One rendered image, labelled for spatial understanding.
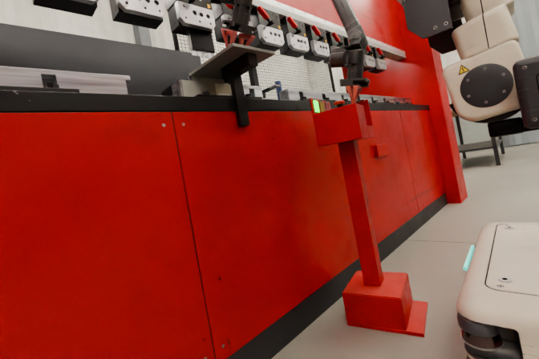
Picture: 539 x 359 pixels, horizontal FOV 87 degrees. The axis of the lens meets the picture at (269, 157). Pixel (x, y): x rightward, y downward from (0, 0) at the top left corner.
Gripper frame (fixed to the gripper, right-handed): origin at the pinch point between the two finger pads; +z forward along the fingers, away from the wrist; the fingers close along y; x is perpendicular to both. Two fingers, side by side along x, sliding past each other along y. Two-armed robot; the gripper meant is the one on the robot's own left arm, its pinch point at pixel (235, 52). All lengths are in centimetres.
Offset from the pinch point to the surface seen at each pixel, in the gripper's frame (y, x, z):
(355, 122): -25.4, 37.7, 13.0
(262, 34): -29.9, -21.0, -8.9
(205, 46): -0.5, -19.1, 0.9
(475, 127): -768, -35, 68
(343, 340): -14, 64, 81
